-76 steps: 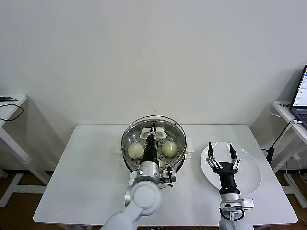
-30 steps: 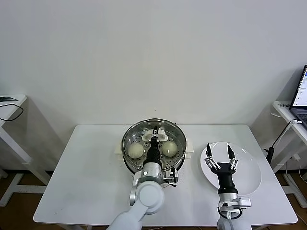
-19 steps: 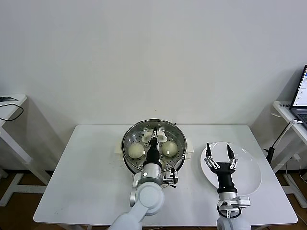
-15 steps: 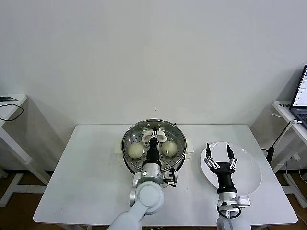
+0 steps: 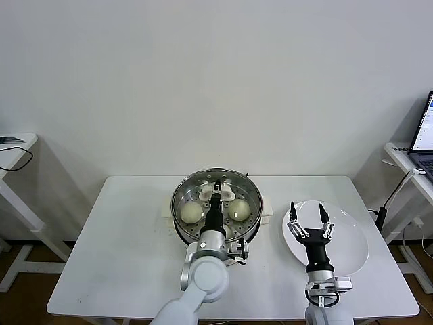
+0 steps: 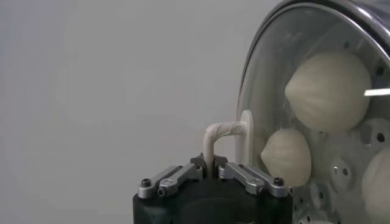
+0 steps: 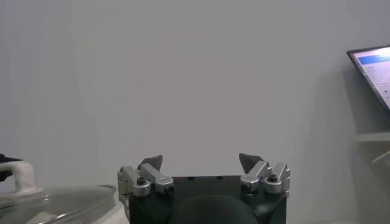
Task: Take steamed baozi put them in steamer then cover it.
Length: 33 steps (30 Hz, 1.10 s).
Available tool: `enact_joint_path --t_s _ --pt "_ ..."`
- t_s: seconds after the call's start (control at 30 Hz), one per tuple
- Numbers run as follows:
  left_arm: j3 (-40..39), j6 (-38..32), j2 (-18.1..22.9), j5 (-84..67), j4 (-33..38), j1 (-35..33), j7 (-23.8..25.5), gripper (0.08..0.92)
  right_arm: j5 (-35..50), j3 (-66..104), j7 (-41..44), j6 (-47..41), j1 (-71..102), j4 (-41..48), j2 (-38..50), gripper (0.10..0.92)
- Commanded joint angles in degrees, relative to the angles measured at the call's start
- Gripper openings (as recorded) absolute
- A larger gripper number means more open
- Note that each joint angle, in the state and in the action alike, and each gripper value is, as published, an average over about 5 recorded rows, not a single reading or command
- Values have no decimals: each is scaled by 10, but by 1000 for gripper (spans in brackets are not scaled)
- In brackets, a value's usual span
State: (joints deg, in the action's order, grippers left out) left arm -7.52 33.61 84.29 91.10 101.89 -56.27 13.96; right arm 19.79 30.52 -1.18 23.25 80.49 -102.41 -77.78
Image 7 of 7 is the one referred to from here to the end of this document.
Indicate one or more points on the round glass lid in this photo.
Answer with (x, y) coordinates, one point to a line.
(61, 204)

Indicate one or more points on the white electric cooker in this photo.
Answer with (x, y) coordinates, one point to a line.
(117, 216)

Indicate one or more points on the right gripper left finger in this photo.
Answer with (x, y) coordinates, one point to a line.
(146, 179)

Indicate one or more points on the grey open laptop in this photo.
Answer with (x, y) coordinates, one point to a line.
(376, 73)

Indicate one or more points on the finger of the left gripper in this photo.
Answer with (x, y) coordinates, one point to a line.
(7, 167)

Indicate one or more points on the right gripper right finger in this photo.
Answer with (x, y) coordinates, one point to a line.
(263, 176)

